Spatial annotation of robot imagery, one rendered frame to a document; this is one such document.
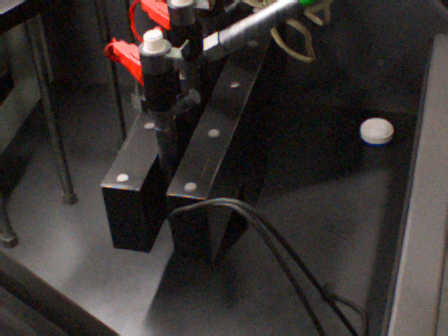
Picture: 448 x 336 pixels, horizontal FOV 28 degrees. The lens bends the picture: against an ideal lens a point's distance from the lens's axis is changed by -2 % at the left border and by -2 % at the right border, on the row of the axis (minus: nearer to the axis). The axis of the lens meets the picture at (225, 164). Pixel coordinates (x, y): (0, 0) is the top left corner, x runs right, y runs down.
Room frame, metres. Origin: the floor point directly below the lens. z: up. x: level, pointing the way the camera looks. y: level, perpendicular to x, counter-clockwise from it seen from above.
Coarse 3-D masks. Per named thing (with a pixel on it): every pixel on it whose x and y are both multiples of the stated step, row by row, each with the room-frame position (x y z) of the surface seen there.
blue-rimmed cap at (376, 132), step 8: (368, 120) 0.87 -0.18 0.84; (376, 120) 0.87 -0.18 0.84; (384, 120) 0.87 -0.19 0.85; (360, 128) 0.86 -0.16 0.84; (368, 128) 0.85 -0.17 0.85; (376, 128) 0.85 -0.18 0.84; (384, 128) 0.85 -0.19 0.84; (392, 128) 0.85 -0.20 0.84; (360, 136) 0.85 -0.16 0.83; (368, 136) 0.84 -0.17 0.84; (376, 136) 0.84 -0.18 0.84; (384, 136) 0.84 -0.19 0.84; (392, 136) 0.85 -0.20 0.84; (368, 144) 0.84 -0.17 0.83; (376, 144) 0.84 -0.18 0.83; (384, 144) 0.84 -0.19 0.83
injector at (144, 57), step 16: (144, 64) 0.65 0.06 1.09; (160, 64) 0.65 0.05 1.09; (144, 80) 0.66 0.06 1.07; (160, 80) 0.65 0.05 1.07; (160, 96) 0.65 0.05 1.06; (176, 96) 0.66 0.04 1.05; (192, 96) 0.65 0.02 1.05; (160, 112) 0.65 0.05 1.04; (176, 112) 0.65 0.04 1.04; (160, 128) 0.66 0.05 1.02; (160, 144) 0.66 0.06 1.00; (176, 144) 0.66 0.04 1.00; (160, 160) 0.66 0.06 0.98; (176, 160) 0.66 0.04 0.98
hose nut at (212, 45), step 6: (210, 36) 0.65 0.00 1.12; (216, 36) 0.64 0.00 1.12; (204, 42) 0.65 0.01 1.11; (210, 42) 0.64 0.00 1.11; (216, 42) 0.64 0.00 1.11; (204, 48) 0.64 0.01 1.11; (210, 48) 0.64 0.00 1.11; (216, 48) 0.64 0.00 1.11; (222, 48) 0.63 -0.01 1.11; (210, 54) 0.64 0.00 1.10; (216, 54) 0.64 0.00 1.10; (222, 54) 0.63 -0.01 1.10; (228, 54) 0.64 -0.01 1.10
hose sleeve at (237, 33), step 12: (276, 0) 0.63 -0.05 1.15; (288, 0) 0.62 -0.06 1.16; (264, 12) 0.63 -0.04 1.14; (276, 12) 0.62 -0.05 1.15; (288, 12) 0.62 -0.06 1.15; (300, 12) 0.62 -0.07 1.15; (240, 24) 0.64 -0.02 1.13; (252, 24) 0.63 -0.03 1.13; (264, 24) 0.62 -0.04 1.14; (276, 24) 0.62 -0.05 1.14; (228, 36) 0.63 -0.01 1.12; (240, 36) 0.63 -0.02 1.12; (252, 36) 0.63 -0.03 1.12; (228, 48) 0.63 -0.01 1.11
